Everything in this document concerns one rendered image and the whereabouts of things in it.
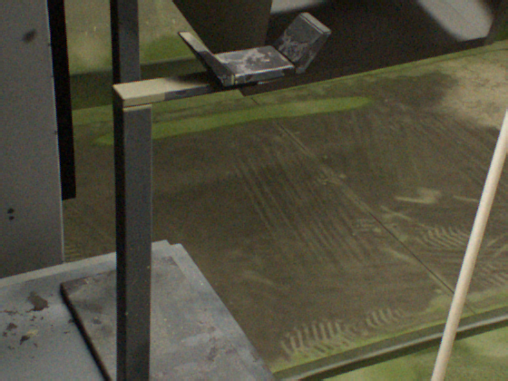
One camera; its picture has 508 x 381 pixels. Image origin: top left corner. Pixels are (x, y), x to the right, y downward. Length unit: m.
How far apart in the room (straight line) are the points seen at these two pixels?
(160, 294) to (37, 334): 0.10
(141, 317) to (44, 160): 0.63
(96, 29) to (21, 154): 1.52
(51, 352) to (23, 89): 0.42
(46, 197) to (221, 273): 0.95
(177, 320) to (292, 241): 1.43
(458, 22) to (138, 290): 1.76
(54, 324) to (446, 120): 2.09
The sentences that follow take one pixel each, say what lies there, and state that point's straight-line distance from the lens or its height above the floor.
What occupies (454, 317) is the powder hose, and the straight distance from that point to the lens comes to 1.52.
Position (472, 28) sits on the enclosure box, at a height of 0.47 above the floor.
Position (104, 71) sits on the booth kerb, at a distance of 2.68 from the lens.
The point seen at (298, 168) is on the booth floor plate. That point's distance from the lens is 2.51.
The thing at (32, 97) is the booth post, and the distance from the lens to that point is 1.17.
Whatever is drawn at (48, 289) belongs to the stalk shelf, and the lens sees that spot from 0.88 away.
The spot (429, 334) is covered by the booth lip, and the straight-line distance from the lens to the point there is 2.05.
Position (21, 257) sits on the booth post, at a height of 0.58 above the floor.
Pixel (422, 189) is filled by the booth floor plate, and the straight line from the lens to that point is 2.49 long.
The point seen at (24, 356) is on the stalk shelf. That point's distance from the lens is 0.82.
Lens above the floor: 1.33
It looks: 32 degrees down
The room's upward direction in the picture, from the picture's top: 4 degrees clockwise
